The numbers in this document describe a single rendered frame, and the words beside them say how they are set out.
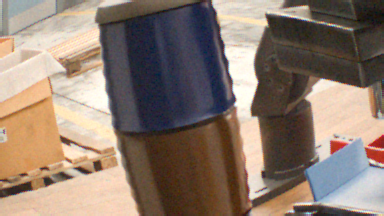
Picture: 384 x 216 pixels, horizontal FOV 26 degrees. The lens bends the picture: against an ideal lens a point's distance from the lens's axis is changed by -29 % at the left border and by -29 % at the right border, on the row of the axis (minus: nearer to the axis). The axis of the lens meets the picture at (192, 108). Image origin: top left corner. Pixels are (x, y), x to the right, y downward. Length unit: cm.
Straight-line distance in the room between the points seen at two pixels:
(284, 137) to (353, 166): 30
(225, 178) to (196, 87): 3
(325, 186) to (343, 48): 20
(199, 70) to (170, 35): 1
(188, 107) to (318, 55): 25
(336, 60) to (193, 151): 23
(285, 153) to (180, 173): 70
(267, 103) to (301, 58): 43
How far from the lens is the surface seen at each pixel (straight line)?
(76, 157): 425
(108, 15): 31
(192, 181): 32
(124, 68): 31
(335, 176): 71
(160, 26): 31
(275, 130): 101
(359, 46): 52
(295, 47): 57
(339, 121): 122
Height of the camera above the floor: 123
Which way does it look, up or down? 13 degrees down
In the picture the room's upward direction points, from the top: 11 degrees counter-clockwise
